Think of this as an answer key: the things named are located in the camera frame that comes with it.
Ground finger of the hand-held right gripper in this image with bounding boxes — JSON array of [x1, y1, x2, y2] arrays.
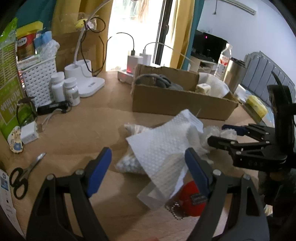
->
[[207, 136, 287, 172], [221, 123, 276, 140]]

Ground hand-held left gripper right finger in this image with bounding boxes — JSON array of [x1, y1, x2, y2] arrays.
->
[[184, 147, 270, 241]]

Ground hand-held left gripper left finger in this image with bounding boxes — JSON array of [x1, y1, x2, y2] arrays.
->
[[25, 147, 113, 241]]

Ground red round keychain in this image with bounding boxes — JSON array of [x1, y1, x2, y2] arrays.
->
[[165, 181, 209, 219]]

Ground white paper towel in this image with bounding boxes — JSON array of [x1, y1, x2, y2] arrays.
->
[[126, 109, 211, 210]]

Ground white paper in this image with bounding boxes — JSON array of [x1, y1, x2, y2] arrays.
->
[[199, 72, 232, 98]]

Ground cartoon printed tissue pack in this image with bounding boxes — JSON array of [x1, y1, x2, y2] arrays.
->
[[196, 83, 211, 94]]

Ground brown cardboard box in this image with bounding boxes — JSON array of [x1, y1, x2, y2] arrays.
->
[[131, 64, 239, 121]]

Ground blue printed blanket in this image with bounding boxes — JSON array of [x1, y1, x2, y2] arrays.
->
[[261, 109, 276, 127]]

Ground yellow sponge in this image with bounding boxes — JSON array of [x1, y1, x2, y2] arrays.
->
[[245, 95, 269, 119]]

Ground white plastic container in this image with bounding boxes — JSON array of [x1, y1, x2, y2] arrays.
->
[[233, 85, 252, 104]]

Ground gray padded headboard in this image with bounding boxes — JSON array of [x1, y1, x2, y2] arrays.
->
[[240, 51, 293, 107]]

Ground stainless steel tumbler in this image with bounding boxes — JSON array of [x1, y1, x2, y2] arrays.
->
[[223, 58, 247, 93]]

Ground clear plastic water bottle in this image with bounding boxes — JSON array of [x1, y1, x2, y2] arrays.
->
[[214, 44, 233, 80]]

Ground white computer desk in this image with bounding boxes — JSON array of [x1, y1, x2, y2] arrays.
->
[[188, 56, 217, 74]]

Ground black rectangular device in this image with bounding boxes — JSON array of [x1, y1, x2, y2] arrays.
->
[[37, 101, 70, 115]]

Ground small white plug adapter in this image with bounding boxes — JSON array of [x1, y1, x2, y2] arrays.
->
[[20, 120, 39, 144]]

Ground short white pill bottle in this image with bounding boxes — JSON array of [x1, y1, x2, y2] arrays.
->
[[63, 77, 81, 106]]

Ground black computer monitor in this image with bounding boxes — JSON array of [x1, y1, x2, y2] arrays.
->
[[192, 30, 228, 63]]

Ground white desk lamp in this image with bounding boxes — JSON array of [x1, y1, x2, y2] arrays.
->
[[64, 0, 114, 98]]

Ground cartoon bear tag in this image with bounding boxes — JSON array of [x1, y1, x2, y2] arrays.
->
[[7, 126, 24, 154]]

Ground tall white pill bottle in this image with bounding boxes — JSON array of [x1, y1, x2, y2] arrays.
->
[[50, 72, 65, 102]]

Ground white printed leaflet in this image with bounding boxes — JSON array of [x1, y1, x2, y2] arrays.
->
[[0, 168, 25, 237]]

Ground black eyeglasses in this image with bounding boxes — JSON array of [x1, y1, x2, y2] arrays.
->
[[16, 97, 38, 127]]

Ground white power strip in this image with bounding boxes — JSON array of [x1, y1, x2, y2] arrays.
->
[[117, 67, 136, 84]]

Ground narrow yellow curtain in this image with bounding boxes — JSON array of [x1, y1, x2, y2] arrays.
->
[[170, 0, 197, 70]]

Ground white woven plastic basket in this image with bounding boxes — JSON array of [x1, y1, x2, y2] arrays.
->
[[20, 57, 57, 108]]

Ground white air conditioner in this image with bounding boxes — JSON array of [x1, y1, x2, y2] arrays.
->
[[222, 0, 257, 16]]

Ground narrow teal curtain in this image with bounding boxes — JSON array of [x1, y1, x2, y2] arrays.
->
[[193, 0, 204, 31]]

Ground green snack package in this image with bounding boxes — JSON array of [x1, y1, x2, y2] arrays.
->
[[0, 17, 26, 142]]

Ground green white box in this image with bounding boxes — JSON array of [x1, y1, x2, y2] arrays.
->
[[17, 54, 43, 70]]

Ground brown cardboard sheet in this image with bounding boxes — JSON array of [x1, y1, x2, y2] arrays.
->
[[52, 13, 109, 73]]

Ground clear plastic bag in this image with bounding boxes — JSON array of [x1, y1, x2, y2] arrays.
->
[[36, 39, 60, 59]]

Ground blue packet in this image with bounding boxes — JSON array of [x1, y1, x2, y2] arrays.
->
[[35, 31, 53, 47]]

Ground yellow lidded can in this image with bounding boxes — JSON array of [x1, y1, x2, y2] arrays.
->
[[16, 21, 44, 61]]

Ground hanging beige garment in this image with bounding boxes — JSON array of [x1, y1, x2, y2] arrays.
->
[[136, 0, 151, 23]]

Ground wide yellow curtain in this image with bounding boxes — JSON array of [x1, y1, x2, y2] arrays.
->
[[80, 0, 114, 70]]

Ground hanging light blue garment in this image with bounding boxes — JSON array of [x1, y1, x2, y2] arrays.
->
[[122, 0, 139, 18]]

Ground wide teal curtain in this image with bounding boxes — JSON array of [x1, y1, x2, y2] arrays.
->
[[14, 0, 56, 31]]

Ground black handled scissors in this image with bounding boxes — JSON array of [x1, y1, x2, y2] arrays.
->
[[9, 152, 47, 199]]

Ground white charger with black cable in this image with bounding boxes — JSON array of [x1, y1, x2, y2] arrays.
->
[[107, 32, 143, 75]]

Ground black door frame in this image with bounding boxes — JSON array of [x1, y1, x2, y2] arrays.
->
[[154, 0, 173, 67]]

